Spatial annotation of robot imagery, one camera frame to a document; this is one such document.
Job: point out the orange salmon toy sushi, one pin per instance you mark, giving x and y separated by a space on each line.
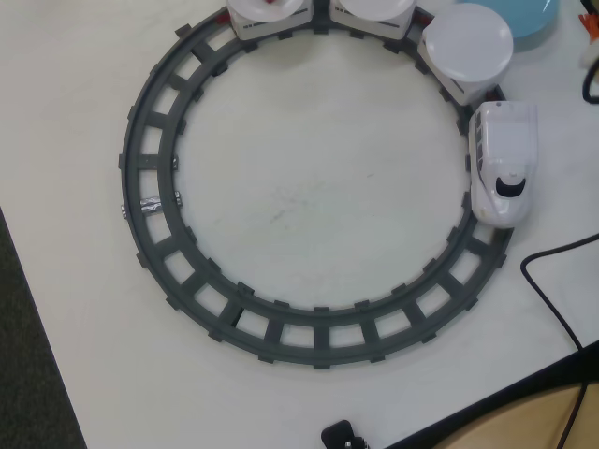
590 22

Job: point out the white Shinkansen toy locomotive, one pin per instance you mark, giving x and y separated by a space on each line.
503 140

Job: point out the light blue round dish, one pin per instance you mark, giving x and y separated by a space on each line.
529 18

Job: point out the grey circular toy train track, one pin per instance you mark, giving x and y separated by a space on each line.
323 339

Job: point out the black plug adapter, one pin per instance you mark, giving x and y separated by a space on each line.
341 435

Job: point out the white round plate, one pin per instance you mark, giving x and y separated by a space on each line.
468 42
374 8
252 9

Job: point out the light wooden desk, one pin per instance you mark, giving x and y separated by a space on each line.
524 421

